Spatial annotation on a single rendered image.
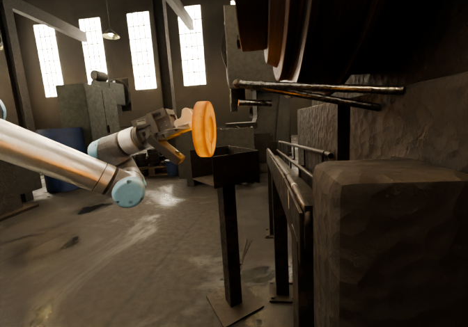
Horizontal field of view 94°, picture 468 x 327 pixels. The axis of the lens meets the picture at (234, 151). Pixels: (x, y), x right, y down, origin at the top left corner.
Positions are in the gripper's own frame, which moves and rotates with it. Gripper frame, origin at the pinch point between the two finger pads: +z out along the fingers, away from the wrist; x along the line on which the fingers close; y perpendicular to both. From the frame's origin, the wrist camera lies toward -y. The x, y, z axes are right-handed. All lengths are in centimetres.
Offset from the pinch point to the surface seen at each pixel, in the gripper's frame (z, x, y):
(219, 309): -28, 26, -78
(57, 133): -244, 207, 70
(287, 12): 21.7, -32.2, 6.3
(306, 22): 22.8, -34.2, 3.7
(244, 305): -17, 29, -81
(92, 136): -222, 238, 56
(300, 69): 21.8, -29.6, -0.2
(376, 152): 28.0, -29.9, -14.1
